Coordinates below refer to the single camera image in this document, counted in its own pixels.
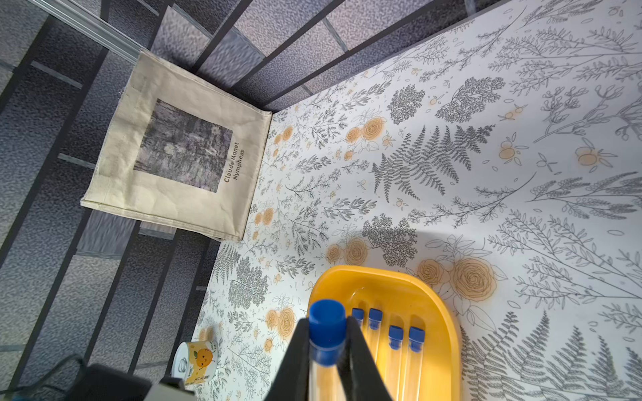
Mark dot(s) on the left aluminium frame post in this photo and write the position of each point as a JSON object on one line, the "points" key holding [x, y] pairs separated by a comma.
{"points": [[93, 27]]}

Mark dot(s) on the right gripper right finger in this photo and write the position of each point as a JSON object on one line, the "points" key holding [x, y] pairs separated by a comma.
{"points": [[358, 373]]}

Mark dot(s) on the clear test tube blue cap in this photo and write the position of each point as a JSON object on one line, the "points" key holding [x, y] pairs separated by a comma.
{"points": [[358, 315]]}

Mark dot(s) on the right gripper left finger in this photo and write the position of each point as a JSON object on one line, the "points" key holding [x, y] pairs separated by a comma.
{"points": [[292, 379]]}

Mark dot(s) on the small orange print can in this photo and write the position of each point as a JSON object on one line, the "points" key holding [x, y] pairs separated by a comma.
{"points": [[195, 362]]}

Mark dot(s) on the beige canvas tote bag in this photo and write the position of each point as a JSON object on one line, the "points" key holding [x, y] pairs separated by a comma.
{"points": [[181, 153]]}

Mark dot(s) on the yellow plastic tray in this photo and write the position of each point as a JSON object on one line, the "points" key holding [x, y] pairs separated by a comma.
{"points": [[405, 302]]}

